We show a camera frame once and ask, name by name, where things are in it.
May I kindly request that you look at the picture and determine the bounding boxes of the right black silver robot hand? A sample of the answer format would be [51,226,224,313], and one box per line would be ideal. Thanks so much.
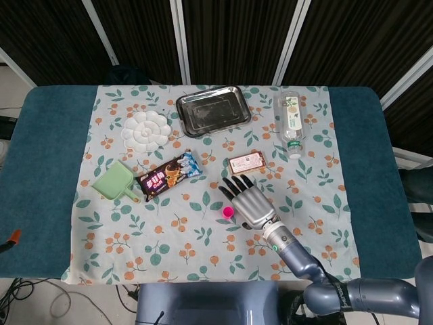
[218,174,277,231]

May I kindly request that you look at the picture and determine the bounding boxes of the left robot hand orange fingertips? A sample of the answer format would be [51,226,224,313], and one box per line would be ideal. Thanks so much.
[0,229,23,255]

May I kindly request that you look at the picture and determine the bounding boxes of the small pink yellow cardboard box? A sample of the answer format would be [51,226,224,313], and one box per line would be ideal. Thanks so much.
[227,150,268,177]

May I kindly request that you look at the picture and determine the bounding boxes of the brown chocolate snack packet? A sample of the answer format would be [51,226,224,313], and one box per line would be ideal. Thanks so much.
[135,148,204,203]

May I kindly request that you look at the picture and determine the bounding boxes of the clear plastic bottle white cap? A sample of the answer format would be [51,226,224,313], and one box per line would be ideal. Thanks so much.
[273,90,307,160]

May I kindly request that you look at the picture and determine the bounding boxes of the teal table cover cloth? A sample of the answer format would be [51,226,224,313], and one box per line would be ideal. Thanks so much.
[0,84,424,282]

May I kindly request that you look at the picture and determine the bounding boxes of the floral leaf print tablecloth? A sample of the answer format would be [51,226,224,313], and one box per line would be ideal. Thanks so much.
[60,84,361,285]

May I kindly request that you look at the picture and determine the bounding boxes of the rectangular stainless steel tray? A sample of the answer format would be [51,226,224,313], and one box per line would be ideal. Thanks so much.
[175,85,253,138]

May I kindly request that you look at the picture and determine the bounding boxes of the blue-grey robot torso base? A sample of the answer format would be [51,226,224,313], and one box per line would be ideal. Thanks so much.
[135,282,281,325]

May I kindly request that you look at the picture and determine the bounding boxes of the light green plastic scoop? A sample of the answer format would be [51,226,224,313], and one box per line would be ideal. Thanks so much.
[91,160,141,204]

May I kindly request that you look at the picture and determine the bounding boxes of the white flower-shaped paint palette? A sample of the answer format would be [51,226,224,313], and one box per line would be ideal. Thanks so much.
[120,110,173,154]

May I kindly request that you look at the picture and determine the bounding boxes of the dark slatted partition panel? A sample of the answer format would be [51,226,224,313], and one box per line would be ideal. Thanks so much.
[182,0,300,85]
[384,66,433,156]
[282,0,433,99]
[91,0,183,85]
[0,0,116,87]

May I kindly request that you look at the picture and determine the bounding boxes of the dark chair back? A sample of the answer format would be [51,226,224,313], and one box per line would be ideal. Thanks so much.
[103,65,153,86]

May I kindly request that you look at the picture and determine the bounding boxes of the black floor cable plug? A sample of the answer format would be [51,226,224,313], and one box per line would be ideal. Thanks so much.
[116,284,139,307]

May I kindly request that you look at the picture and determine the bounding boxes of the white partition frame post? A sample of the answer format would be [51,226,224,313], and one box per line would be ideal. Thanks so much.
[380,43,433,110]
[168,0,192,85]
[81,0,120,67]
[272,0,312,86]
[0,47,37,88]

